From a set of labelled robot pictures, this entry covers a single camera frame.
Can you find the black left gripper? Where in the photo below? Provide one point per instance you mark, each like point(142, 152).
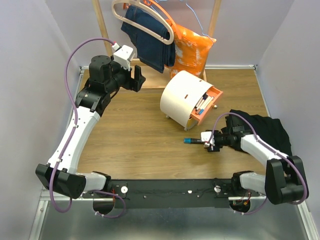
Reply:
point(134, 84)

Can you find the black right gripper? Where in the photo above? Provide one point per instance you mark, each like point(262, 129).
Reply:
point(216, 147)

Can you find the black highlighter blue cap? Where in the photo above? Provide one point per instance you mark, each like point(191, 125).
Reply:
point(192, 141)

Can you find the white marker dark blue cap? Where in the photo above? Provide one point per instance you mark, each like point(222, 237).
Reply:
point(202, 99)

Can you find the white rounded drawer organizer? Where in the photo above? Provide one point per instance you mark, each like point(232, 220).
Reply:
point(180, 96)

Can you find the white marker brown cap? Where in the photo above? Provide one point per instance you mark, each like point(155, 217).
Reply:
point(212, 98)

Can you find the white marker light blue cap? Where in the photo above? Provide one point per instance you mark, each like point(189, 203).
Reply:
point(203, 105)

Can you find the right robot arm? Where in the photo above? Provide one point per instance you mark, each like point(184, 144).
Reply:
point(265, 157)

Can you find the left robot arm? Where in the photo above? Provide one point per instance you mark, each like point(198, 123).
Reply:
point(59, 174)

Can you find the wooden clothes rack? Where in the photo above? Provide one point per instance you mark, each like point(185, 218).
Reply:
point(100, 70)

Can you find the dark blue jeans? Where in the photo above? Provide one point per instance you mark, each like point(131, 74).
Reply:
point(151, 51)

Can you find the beige clothes hanger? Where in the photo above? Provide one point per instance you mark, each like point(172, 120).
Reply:
point(147, 20)

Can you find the black cloth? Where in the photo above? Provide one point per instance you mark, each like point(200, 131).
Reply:
point(269, 130)

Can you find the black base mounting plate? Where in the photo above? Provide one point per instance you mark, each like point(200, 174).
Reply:
point(174, 193)

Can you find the orange white garment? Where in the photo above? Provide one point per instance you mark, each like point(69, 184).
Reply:
point(191, 50)

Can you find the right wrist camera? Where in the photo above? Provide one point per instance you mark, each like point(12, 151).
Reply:
point(207, 139)

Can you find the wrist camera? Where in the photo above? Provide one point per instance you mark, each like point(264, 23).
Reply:
point(123, 55)
point(207, 139)

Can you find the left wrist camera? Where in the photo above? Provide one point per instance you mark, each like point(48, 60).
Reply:
point(123, 55)

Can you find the light blue wire hanger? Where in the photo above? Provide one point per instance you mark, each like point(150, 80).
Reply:
point(196, 17)

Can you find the aluminium frame rail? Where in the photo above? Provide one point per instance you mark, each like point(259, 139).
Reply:
point(74, 186)

